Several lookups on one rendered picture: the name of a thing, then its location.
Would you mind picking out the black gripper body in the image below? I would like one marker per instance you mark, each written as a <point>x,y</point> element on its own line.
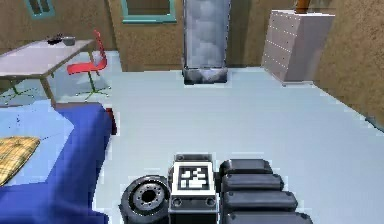
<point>146,198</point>

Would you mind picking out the blue bed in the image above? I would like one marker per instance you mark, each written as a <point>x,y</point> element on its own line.
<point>66,166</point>

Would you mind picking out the brown clay vase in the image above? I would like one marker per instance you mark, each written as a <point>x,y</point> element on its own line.
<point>302,6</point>

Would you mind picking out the yellow plaid pillow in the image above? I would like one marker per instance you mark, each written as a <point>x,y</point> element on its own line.
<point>15,155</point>

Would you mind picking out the red chair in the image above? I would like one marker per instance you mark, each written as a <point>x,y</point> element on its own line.
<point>93,65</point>

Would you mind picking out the grey tall column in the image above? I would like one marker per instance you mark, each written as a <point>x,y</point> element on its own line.
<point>206,40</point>

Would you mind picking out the grey bowl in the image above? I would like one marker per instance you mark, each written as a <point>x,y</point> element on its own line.
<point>69,40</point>

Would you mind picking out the grey table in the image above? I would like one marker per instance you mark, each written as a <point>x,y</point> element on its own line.
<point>36,60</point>

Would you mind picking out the dark small dish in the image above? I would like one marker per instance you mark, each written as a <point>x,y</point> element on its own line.
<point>54,40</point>

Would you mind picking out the grey chest of drawers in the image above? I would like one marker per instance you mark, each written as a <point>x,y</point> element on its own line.
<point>293,46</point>

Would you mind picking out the small teal framed window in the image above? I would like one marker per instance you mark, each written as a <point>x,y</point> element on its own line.
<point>40,7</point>

